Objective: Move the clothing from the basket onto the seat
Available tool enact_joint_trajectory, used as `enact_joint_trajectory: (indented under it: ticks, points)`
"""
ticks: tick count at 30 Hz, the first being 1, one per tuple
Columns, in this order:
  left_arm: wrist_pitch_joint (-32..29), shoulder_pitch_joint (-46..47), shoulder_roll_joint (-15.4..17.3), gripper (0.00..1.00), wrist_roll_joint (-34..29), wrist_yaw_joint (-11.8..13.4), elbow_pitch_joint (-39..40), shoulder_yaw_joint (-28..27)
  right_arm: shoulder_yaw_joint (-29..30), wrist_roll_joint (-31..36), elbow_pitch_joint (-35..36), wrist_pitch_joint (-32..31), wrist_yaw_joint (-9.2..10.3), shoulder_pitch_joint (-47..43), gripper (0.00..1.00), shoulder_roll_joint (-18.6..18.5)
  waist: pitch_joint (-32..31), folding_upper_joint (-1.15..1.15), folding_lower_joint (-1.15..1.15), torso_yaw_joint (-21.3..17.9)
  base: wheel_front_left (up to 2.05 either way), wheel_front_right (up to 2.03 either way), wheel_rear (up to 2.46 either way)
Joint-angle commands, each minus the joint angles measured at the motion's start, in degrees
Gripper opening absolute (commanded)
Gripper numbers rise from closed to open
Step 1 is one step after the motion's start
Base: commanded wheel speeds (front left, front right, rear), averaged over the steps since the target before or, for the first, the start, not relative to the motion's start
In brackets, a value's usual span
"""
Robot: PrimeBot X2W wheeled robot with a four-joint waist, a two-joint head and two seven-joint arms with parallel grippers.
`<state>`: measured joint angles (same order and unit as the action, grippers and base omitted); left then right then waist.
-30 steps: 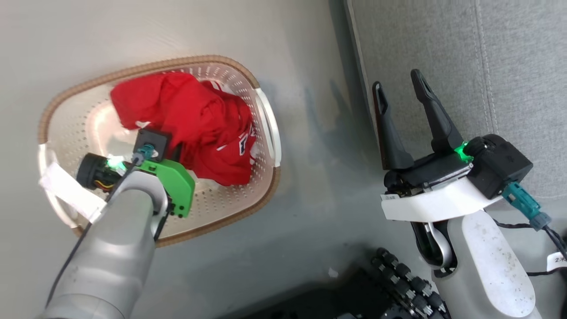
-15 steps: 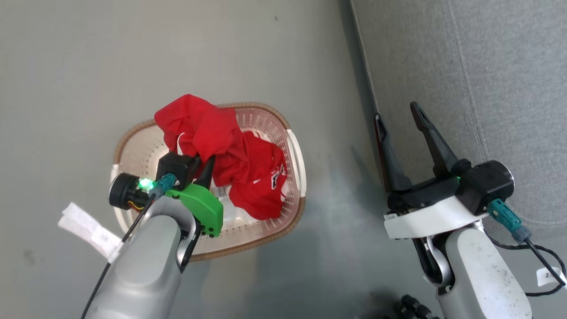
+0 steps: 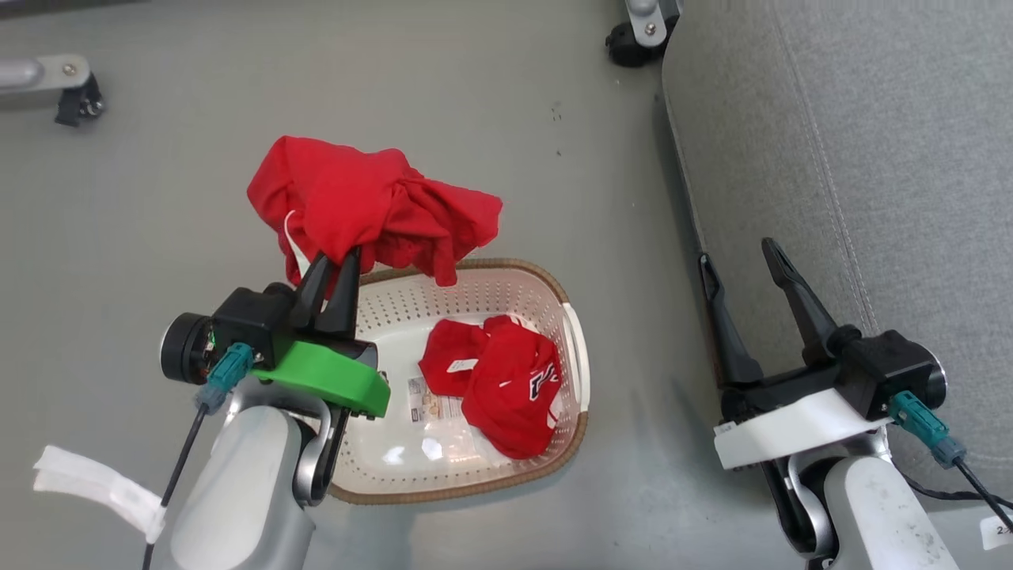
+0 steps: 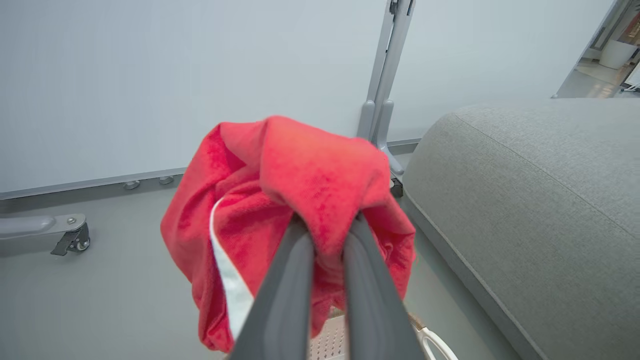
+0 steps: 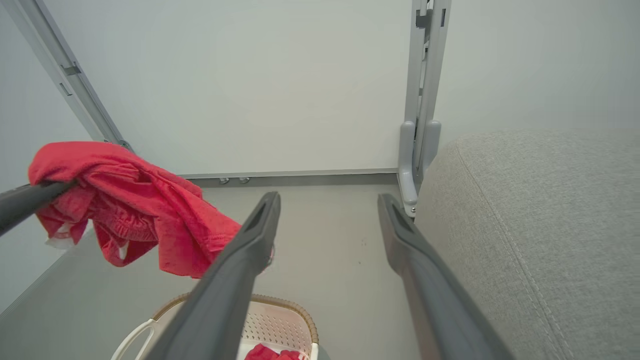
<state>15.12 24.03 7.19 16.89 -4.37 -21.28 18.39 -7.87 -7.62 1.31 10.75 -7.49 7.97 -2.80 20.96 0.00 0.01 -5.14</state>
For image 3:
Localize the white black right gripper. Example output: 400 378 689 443
697 237 897 470

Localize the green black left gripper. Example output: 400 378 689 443
252 246 392 420

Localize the red garment with white trim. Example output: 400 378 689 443
247 135 504 288

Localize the white perforated basket brown rim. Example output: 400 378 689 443
297 258 591 505

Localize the small plain red garment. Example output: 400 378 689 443
418 318 491 397

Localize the printed paper label sticker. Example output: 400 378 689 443
407 375 469 422

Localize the red garment with white logo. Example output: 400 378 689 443
461 315 565 460

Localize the grey fabric sofa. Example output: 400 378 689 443
661 0 1013 507

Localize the small white paper tag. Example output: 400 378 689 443
980 515 1013 552

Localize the black caster wheel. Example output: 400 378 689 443
605 17 673 68
55 73 106 127

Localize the grey metal partition stand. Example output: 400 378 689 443
0 54 105 127
605 0 684 68

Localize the black cable with teal plug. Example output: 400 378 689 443
141 343 256 570
886 391 1013 511

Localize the white fabric strap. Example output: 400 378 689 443
33 445 168 544

